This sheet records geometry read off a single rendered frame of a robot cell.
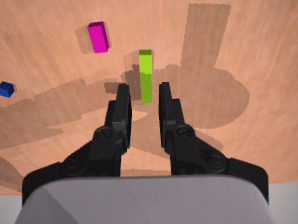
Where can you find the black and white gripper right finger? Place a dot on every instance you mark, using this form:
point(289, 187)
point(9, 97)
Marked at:
point(189, 155)

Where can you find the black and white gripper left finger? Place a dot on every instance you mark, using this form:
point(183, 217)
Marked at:
point(100, 157)

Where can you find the small blue block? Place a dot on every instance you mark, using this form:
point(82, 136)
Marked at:
point(6, 89)

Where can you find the magenta rectangular block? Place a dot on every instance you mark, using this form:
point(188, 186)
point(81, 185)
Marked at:
point(98, 37)

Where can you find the lime green rod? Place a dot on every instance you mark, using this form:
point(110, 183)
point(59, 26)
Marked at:
point(145, 62)

